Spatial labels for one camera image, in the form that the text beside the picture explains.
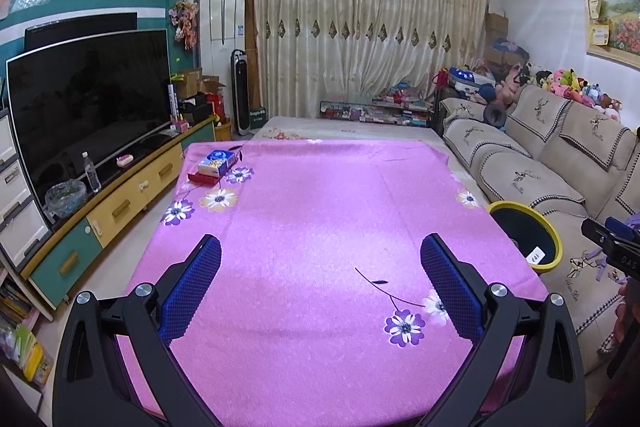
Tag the low glass shelf with books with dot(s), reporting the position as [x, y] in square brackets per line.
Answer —
[380, 113]

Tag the small pink case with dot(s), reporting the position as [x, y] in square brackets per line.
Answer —
[124, 160]

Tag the flat red box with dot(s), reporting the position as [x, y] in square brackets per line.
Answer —
[202, 179]

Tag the white standing air conditioner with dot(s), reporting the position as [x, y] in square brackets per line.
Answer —
[220, 22]

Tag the dark neck pillow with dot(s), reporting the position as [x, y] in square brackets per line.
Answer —
[497, 114]

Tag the glass ashtray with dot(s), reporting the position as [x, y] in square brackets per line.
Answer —
[65, 199]

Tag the green box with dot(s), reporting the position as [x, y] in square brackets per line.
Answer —
[257, 117]

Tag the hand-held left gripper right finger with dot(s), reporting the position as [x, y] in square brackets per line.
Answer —
[452, 292]

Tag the stack of cardboard boxes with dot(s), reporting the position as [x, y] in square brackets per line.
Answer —
[496, 34]

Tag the open cardboard boxes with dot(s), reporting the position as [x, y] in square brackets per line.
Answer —
[192, 82]

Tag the floral bed sheet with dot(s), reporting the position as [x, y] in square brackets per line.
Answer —
[350, 132]

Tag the blue tissue box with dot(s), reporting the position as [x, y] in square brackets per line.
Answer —
[216, 159]

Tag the person's right forearm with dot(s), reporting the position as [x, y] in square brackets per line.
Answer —
[631, 322]

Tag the clear water bottle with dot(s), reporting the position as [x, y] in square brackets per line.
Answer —
[91, 174]

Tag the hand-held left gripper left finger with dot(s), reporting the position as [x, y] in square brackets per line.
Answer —
[192, 292]

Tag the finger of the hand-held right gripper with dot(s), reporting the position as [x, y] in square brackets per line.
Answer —
[597, 234]

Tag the curved black television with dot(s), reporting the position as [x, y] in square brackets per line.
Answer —
[90, 107]

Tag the beige sofa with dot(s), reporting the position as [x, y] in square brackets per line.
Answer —
[520, 172]

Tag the cream embroidered curtain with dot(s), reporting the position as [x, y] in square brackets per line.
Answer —
[370, 27]

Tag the pink floral tablecloth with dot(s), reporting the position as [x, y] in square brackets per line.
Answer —
[310, 257]

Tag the pile of books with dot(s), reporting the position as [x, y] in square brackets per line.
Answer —
[22, 332]

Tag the black tower fan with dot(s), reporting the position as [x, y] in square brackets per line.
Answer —
[240, 92]

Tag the yellow green tv cabinet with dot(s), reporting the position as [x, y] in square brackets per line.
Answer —
[125, 207]

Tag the white drawer cabinet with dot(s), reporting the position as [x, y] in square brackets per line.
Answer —
[20, 207]

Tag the black box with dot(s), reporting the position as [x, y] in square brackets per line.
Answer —
[196, 108]

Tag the pile of plush toys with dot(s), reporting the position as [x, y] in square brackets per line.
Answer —
[565, 82]

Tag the yellow rimmed black trash bin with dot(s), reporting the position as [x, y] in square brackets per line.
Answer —
[520, 232]

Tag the hanging artificial flowers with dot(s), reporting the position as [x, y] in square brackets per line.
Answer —
[184, 19]

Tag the framed wall picture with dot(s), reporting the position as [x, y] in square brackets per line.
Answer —
[617, 17]

